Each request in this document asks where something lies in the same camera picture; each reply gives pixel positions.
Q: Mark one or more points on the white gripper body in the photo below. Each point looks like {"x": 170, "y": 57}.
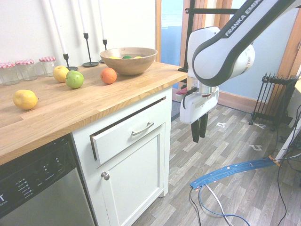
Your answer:
{"x": 195, "y": 110}

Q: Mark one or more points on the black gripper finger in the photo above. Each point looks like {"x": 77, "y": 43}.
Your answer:
{"x": 195, "y": 133}
{"x": 203, "y": 126}

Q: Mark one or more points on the white wooden drawer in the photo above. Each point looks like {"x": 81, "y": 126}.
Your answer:
{"x": 117, "y": 146}

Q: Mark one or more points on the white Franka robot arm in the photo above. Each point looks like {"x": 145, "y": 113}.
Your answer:
{"x": 223, "y": 58}

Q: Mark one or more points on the large wooden bowl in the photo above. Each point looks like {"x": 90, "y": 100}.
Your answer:
{"x": 128, "y": 66}

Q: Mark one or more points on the green lime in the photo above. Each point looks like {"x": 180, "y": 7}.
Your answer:
{"x": 127, "y": 57}

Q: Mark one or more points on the white cabinet door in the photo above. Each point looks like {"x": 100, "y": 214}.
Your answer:
{"x": 131, "y": 195}

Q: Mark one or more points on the orange red round fruit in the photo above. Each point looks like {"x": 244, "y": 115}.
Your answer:
{"x": 108, "y": 75}

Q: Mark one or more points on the yellow lemon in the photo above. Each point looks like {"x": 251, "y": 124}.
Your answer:
{"x": 24, "y": 100}
{"x": 114, "y": 57}

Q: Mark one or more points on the metal cabinet door knob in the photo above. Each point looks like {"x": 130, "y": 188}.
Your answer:
{"x": 105, "y": 176}

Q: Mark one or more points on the black candle holder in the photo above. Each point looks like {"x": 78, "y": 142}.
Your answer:
{"x": 90, "y": 64}
{"x": 66, "y": 57}
{"x": 105, "y": 43}

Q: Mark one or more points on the white counter cabinet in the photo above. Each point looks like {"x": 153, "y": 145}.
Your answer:
{"x": 81, "y": 146}

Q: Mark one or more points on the green apple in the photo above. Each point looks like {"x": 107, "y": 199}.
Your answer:
{"x": 74, "y": 79}

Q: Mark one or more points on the yellow apple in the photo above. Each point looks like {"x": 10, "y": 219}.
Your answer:
{"x": 60, "y": 74}

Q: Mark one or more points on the glass jar red checked lid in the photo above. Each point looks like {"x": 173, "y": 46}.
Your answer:
{"x": 9, "y": 74}
{"x": 26, "y": 70}
{"x": 48, "y": 67}

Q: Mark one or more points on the stainless steel dishwasher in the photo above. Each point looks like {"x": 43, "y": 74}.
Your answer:
{"x": 47, "y": 193}

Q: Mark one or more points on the wooden door frame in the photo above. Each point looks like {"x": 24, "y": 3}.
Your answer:
{"x": 158, "y": 35}

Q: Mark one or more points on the black metal frame stand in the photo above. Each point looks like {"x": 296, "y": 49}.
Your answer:
{"x": 207, "y": 10}

